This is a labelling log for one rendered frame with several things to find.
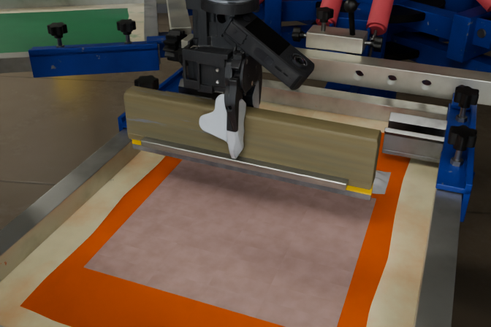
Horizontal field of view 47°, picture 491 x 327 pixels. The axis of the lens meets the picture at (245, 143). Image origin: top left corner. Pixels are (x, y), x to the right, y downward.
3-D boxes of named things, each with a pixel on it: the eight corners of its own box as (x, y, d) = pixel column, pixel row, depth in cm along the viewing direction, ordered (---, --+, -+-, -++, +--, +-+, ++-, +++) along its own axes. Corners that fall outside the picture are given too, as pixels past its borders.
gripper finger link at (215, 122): (203, 151, 77) (206, 86, 74) (243, 159, 75) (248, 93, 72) (193, 158, 74) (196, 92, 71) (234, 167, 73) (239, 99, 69)
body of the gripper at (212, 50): (207, 71, 78) (204, -16, 72) (266, 80, 75) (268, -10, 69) (183, 93, 72) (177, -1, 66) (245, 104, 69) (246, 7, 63)
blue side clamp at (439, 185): (463, 222, 85) (473, 185, 82) (429, 215, 87) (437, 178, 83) (470, 134, 110) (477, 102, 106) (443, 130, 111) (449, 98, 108)
